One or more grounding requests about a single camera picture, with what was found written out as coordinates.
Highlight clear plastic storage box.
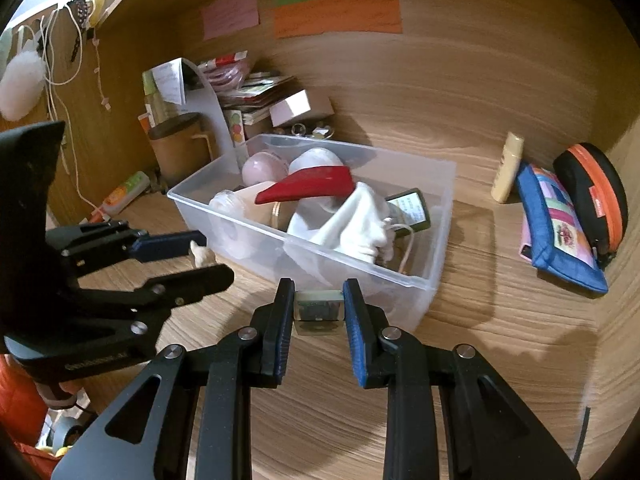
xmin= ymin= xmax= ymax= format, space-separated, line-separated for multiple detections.
xmin=167 ymin=133 xmax=457 ymax=333

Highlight small clear case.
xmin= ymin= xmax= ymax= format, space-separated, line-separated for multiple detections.
xmin=294 ymin=290 xmax=347 ymax=336

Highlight stack of booklets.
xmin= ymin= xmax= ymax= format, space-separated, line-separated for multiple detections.
xmin=220 ymin=75 xmax=296 ymax=126

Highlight cream lotion tube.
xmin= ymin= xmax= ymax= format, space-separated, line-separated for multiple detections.
xmin=490 ymin=131 xmax=525 ymax=204

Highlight white paper slip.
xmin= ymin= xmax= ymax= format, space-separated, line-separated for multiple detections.
xmin=152 ymin=58 xmax=188 ymax=106

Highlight white tube with orange print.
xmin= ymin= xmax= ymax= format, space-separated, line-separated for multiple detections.
xmin=90 ymin=171 xmax=151 ymax=223

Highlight beige round object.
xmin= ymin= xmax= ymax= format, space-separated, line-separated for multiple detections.
xmin=235 ymin=185 xmax=291 ymax=233

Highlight orange paper note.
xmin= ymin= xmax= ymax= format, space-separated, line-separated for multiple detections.
xmin=272 ymin=0 xmax=403 ymax=39

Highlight black cable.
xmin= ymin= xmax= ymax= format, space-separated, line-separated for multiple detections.
xmin=575 ymin=407 xmax=592 ymax=466

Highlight white printed roll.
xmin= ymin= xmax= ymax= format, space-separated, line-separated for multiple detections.
xmin=207 ymin=190 xmax=251 ymax=261

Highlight card with coloured dots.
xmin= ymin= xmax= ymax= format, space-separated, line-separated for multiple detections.
xmin=224 ymin=109 xmax=247 ymax=147

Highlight small beige figure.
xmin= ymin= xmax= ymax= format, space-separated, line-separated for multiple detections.
xmin=190 ymin=241 xmax=217 ymax=268

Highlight white hanging cords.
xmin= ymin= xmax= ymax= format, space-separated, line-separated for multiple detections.
xmin=30 ymin=2 xmax=108 ymax=211

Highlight white cloth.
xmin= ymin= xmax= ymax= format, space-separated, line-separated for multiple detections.
xmin=287 ymin=182 xmax=401 ymax=263

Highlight white fluffy pompom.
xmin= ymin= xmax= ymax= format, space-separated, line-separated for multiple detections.
xmin=0 ymin=52 xmax=45 ymax=122

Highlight grey file stand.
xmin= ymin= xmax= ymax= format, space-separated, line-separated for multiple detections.
xmin=180 ymin=57 xmax=238 ymax=161

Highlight blue patchwork pouch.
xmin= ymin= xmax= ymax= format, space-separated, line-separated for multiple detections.
xmin=515 ymin=162 xmax=610 ymax=295

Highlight wooden desktop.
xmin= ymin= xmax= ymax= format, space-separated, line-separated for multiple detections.
xmin=45 ymin=125 xmax=626 ymax=480

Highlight small white box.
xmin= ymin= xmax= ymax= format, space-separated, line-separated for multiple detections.
xmin=269 ymin=89 xmax=335 ymax=128

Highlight brown cylinder container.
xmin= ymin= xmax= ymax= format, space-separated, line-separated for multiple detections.
xmin=148 ymin=112 xmax=216 ymax=186

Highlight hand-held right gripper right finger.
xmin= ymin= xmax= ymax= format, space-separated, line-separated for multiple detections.
xmin=342 ymin=278 xmax=581 ymax=480

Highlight yellow hanging ornament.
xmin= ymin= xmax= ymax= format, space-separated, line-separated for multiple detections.
xmin=85 ymin=0 xmax=108 ymax=28

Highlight red white packet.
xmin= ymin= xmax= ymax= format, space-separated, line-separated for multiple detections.
xmin=197 ymin=50 xmax=256 ymax=91

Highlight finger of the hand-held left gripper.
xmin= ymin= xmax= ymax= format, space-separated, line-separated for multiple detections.
xmin=47 ymin=220 xmax=207 ymax=276
xmin=75 ymin=264 xmax=236 ymax=346

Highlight black orange zip case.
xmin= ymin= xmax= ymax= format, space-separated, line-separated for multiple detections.
xmin=552 ymin=143 xmax=628 ymax=268

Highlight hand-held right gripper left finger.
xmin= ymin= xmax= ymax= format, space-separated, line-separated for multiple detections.
xmin=50 ymin=277 xmax=296 ymax=480

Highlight green orange carton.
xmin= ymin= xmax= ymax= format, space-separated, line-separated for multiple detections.
xmin=139 ymin=70 xmax=166 ymax=136

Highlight pink paper note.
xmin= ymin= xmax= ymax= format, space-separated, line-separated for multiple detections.
xmin=201 ymin=0 xmax=260 ymax=42

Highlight beige cord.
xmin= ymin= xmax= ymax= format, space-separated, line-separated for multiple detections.
xmin=382 ymin=217 xmax=418 ymax=276

